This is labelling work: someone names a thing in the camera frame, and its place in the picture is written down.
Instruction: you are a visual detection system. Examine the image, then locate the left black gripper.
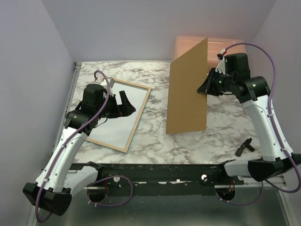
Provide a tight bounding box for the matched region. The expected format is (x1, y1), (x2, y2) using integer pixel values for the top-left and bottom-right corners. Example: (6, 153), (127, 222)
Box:
(95, 90), (135, 119)

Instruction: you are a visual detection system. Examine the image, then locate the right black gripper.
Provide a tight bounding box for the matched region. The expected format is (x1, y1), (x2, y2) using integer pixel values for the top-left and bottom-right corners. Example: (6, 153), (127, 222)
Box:
(197, 67), (235, 97)

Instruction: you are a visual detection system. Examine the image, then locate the brown fibreboard backing board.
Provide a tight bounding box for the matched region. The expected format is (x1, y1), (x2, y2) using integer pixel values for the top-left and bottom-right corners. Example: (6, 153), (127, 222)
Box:
(166, 38), (208, 134)

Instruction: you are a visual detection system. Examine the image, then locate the glossy plant photo board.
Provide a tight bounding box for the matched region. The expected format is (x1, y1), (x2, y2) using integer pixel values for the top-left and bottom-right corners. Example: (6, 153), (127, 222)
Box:
(89, 81), (149, 150)

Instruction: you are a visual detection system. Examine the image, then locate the blue wooden picture frame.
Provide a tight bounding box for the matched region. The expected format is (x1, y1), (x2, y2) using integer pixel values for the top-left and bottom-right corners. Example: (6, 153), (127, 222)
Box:
(86, 77), (151, 153)

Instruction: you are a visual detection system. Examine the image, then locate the orange translucent plastic box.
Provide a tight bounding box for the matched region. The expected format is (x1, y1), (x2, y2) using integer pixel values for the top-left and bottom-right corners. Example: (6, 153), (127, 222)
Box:
(172, 36), (246, 70)

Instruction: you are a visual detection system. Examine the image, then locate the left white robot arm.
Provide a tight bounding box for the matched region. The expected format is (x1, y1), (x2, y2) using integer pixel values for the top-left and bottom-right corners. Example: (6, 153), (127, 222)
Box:
(23, 84), (136, 223)

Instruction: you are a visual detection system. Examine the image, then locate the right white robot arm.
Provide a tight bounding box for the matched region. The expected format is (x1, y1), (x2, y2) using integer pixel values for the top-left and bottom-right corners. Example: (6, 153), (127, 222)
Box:
(197, 53), (301, 185)

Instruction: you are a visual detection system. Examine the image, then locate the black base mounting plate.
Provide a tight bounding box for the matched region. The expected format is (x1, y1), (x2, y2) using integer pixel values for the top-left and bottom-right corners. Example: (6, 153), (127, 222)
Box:
(68, 161), (259, 197)

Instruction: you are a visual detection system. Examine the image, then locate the small black tool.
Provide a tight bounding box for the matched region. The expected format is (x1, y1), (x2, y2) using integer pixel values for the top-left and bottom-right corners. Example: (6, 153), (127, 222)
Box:
(235, 138), (255, 157)

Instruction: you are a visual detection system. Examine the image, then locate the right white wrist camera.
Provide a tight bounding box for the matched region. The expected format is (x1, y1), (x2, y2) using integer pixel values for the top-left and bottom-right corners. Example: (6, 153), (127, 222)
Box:
(215, 49), (227, 74)

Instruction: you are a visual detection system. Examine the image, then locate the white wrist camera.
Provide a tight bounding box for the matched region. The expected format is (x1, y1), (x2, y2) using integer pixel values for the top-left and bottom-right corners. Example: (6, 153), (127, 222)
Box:
(96, 77), (115, 96)
(215, 49), (227, 74)

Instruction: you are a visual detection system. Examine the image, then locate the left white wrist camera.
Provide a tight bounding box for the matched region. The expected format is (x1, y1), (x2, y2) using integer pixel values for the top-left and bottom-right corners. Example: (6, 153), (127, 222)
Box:
(96, 77), (115, 96)

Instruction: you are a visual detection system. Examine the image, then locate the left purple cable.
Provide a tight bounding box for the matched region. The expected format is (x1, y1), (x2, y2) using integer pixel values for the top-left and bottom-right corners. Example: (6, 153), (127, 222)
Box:
(35, 70), (134, 223)

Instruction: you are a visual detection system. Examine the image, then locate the purple cable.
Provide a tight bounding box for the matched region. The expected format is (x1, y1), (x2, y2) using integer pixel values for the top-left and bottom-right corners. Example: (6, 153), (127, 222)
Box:
(215, 42), (301, 205)
(35, 70), (134, 223)

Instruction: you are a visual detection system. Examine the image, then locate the aluminium rail frame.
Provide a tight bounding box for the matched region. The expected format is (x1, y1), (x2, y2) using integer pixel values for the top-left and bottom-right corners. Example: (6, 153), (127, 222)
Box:
(25, 61), (291, 226)

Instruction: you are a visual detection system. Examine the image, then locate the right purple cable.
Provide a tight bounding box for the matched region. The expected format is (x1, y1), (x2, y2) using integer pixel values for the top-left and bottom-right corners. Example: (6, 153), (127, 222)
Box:
(215, 42), (301, 205)

